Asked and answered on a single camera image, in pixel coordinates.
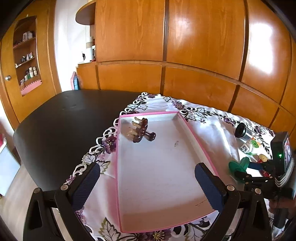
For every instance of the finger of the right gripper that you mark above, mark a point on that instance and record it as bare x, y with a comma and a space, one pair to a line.
242, 177

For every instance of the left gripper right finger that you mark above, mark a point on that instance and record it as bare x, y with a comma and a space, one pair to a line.
222, 199

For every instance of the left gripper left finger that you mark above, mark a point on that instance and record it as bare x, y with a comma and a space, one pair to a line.
73, 199

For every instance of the black clear cylindrical jar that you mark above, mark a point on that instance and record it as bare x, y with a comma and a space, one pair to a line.
243, 132

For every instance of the person's right hand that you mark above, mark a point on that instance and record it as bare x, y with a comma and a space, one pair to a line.
283, 203

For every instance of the teal green spool toy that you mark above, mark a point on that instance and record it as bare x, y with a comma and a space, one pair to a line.
242, 165

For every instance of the red lighter tube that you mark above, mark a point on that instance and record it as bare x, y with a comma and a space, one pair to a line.
263, 173

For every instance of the white green toy cube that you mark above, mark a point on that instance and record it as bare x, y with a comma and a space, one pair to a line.
251, 147

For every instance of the pink white shallow box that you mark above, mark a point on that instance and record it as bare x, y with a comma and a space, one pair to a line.
156, 185

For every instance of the brown hair claw clip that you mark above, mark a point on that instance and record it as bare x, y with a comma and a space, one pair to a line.
139, 130

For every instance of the pink blue item by cabinet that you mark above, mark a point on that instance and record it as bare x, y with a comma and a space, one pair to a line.
75, 81

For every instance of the silver door knob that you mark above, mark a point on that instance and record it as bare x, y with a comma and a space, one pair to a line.
8, 78

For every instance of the wooden cabinet door with shelves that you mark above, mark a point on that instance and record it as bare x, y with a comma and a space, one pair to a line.
27, 55

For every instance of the wooden wall cabinets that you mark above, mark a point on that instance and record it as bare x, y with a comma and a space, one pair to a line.
236, 56

